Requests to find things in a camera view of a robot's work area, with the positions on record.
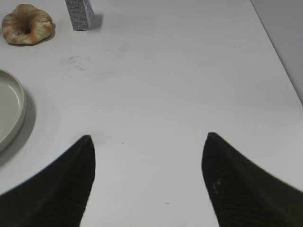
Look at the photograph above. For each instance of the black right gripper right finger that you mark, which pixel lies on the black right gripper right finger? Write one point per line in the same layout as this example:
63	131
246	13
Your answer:
243	194

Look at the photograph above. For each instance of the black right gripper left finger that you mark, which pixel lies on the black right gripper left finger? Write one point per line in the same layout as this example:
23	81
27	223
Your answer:
56	196

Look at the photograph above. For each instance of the grey ceramic plate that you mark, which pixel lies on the grey ceramic plate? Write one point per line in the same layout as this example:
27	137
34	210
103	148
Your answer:
13	104

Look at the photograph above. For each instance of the brown bagel bread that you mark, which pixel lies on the brown bagel bread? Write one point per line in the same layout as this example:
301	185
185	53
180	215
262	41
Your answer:
26	25

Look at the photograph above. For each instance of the grey white carton box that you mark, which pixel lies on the grey white carton box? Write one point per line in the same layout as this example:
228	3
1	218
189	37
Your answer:
80	12

